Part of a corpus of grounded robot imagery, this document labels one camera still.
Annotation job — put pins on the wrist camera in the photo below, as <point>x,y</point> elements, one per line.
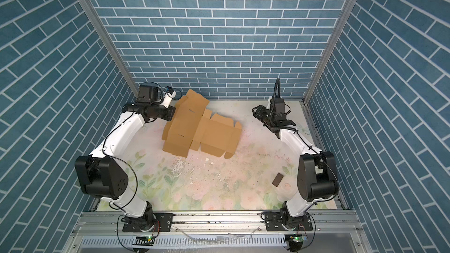
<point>273,102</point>
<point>169,95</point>

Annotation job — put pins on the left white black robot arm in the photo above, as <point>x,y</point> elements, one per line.
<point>103,173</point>

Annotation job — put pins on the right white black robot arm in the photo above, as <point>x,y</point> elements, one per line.
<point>317,178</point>

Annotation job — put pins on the aluminium mounting rail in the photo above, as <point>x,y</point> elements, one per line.
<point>224,222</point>

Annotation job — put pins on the white slotted cable duct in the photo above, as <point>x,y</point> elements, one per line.
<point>178,241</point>

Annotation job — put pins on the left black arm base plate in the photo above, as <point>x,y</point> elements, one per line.
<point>147,222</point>

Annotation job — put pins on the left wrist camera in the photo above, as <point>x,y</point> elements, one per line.
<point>169,95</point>

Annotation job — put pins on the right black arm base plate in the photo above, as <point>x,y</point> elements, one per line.
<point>282,221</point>

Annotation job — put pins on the brown cardboard box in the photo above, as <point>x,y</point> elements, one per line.
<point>194,127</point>

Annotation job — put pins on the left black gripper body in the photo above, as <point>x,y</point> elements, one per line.
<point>166,113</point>

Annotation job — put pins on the right green circuit board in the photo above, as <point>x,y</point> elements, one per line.
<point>297,238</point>

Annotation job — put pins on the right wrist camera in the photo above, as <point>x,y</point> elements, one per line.
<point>273,102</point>

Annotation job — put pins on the small brown cardboard piece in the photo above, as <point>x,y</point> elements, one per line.
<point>277,180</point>

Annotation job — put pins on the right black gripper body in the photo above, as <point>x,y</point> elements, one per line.
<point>263,116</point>

